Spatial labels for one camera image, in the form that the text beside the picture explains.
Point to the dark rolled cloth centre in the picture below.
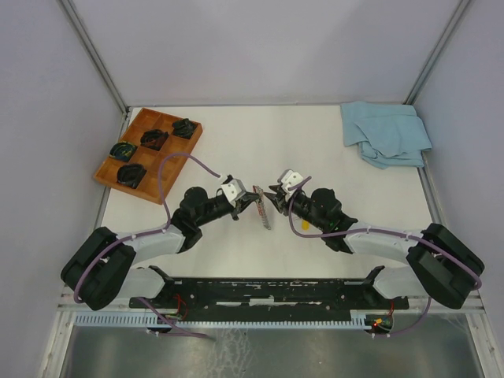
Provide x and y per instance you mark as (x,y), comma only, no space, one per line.
(154,139)

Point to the dark rolled cloth yellow pattern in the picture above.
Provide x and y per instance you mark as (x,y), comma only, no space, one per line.
(122,151)

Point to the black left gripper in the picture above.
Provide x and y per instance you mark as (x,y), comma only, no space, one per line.
(242,203)

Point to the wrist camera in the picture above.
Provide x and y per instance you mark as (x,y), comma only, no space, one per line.
(233,190)
(290,181)

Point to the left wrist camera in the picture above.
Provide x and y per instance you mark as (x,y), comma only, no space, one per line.
(233,190)

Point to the light blue cloth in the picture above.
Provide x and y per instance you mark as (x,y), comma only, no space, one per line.
(385,135)

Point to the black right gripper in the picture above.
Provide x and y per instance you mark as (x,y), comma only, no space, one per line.
(279,199)

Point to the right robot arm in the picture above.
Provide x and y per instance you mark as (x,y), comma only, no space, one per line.
(432,262)

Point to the dark rolled cloth far right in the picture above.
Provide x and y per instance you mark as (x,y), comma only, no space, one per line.
(183,128)

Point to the dark rolled cloth front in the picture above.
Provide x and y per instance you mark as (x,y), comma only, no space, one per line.
(130,175)

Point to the wooden compartment tray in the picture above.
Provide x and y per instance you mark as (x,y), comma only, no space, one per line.
(162,167)

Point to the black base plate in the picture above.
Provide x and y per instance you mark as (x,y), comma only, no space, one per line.
(272,299)

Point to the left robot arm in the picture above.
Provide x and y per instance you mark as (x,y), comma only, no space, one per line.
(101,270)

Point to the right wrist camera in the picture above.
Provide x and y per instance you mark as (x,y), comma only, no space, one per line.
(290,181)

